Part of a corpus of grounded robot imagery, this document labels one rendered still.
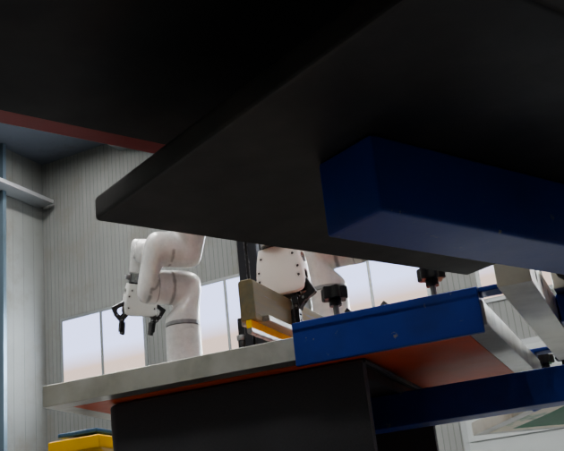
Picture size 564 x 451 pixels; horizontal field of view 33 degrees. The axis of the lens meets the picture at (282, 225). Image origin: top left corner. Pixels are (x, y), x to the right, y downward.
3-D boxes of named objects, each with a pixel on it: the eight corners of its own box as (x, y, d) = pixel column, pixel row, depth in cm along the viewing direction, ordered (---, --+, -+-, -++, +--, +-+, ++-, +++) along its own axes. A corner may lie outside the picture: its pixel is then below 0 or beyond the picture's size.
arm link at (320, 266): (311, 301, 250) (304, 242, 255) (361, 293, 247) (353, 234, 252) (303, 292, 241) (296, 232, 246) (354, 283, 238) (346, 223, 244)
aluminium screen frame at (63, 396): (42, 407, 168) (42, 386, 170) (196, 436, 220) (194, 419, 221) (487, 324, 142) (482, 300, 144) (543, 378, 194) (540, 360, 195)
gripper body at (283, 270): (309, 242, 194) (315, 295, 191) (262, 252, 198) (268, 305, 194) (295, 232, 188) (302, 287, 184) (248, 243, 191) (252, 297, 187)
